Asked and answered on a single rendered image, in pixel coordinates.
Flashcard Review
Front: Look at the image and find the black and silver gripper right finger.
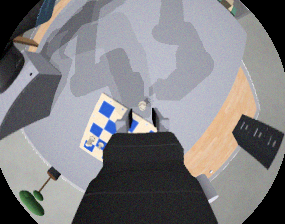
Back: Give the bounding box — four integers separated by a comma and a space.
152, 108, 170, 132

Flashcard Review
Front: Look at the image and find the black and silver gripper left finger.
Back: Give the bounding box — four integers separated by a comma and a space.
115, 108, 133, 133

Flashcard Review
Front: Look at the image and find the blue and cream chessboard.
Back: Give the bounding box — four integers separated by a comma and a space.
80, 93, 157, 162

